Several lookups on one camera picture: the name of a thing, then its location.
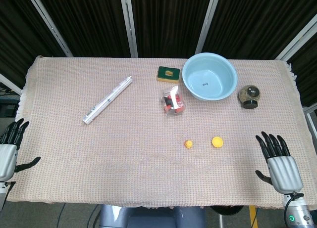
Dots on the green yellow sponge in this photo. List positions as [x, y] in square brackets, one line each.
[168, 74]

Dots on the clear bag of red items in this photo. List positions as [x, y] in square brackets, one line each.
[173, 102]

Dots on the black curtain panel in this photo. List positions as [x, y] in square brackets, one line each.
[86, 22]
[19, 35]
[168, 22]
[257, 22]
[305, 77]

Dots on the pink woven tablecloth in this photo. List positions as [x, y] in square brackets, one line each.
[123, 158]

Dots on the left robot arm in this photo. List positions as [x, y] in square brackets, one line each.
[3, 193]

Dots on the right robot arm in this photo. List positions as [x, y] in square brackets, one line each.
[301, 213]

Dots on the round spice jar black lid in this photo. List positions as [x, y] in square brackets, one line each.
[249, 97]

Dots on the yellow plastic cup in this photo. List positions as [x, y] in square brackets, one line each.
[217, 142]

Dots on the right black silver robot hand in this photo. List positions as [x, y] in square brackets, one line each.
[284, 173]

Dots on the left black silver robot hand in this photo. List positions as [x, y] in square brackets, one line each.
[7, 158]

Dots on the light blue plastic bowl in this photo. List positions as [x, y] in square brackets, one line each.
[209, 77]

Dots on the white metal frame post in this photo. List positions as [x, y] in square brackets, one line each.
[10, 83]
[297, 37]
[50, 25]
[310, 116]
[128, 22]
[208, 22]

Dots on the long white printed tube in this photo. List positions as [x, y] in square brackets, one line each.
[107, 100]

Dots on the small orange ball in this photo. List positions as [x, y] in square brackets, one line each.
[188, 144]

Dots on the blue-grey robot torso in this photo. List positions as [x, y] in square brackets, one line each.
[148, 216]

